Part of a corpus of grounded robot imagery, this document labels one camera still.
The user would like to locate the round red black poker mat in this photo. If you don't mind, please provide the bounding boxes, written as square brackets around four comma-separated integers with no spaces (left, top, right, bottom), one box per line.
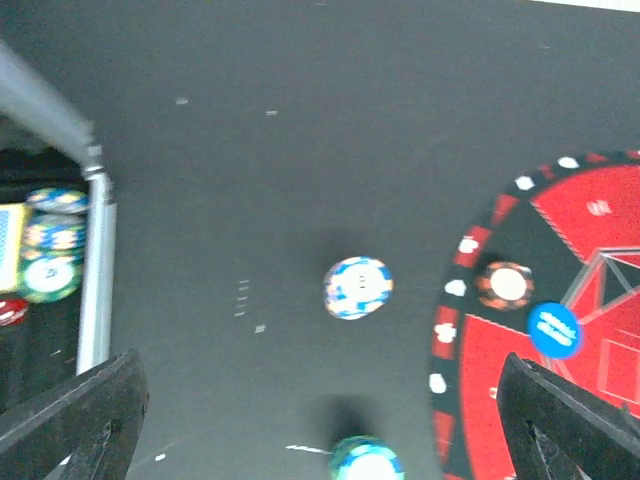
[429,150,639,479]

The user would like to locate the green blue chip stack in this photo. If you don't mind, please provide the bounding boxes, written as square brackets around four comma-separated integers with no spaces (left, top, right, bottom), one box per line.
[328,435,405,480]

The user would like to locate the orange chip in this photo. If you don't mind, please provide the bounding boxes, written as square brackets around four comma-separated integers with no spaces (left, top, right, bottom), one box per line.
[475,261,534,311]

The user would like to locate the green chips in case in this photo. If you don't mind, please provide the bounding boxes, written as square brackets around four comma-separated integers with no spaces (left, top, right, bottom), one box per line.
[18,187,90,303]

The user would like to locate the white blue chip stack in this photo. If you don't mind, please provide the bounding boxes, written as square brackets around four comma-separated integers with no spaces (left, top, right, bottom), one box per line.
[323,256,394,321]

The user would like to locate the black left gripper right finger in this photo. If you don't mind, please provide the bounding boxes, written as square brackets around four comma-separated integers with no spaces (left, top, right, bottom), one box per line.
[497,352,639,479]

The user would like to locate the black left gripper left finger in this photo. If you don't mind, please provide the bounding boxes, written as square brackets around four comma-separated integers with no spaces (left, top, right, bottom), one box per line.
[1,349,149,479]

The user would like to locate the blue small blind button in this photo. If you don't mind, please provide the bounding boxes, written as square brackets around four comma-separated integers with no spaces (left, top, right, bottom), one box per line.
[527,302,584,360]

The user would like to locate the yellow boxed card deck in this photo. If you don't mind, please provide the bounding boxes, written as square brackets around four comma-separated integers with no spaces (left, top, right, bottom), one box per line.
[0,203,31,293]

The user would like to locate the aluminium poker case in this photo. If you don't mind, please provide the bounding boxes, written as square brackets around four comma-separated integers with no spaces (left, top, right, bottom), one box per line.
[1,45,117,410]

